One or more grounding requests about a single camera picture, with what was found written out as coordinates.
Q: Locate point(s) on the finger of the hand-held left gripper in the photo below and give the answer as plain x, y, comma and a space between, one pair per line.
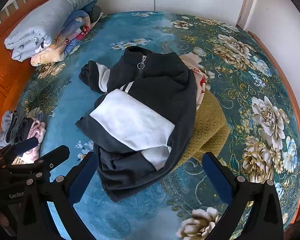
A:
27, 145
57, 153

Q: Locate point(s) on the folded floral quilt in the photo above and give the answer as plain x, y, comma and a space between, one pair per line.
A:
65, 40

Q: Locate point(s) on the folded grey-blue quilt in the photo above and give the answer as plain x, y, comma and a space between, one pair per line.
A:
37, 22

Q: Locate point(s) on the white door frame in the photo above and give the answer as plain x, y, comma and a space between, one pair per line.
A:
246, 2

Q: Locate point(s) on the mustard yellow knit sweater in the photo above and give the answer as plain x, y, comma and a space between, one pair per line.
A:
210, 125

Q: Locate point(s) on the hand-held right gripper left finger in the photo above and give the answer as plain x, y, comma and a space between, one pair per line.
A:
82, 177

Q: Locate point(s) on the folded grey garment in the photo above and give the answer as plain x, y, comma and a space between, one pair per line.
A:
6, 127

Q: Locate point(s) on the folded pink garment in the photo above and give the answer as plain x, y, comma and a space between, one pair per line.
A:
38, 130

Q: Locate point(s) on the dark folded blanket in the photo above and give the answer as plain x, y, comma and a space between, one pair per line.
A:
96, 13

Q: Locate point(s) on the white red car print garment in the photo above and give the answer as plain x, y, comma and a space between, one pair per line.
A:
200, 80

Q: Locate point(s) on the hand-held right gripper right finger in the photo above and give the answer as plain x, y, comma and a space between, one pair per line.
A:
216, 177

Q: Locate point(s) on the wooden bed side rail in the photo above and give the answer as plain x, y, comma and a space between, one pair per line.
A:
290, 87

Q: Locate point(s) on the folded dark garment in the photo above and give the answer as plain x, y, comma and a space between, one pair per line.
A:
23, 128

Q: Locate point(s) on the wooden headboard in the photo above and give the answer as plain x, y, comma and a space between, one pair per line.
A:
7, 75

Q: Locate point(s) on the black and white fleece jacket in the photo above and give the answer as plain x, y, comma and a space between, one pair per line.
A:
140, 100

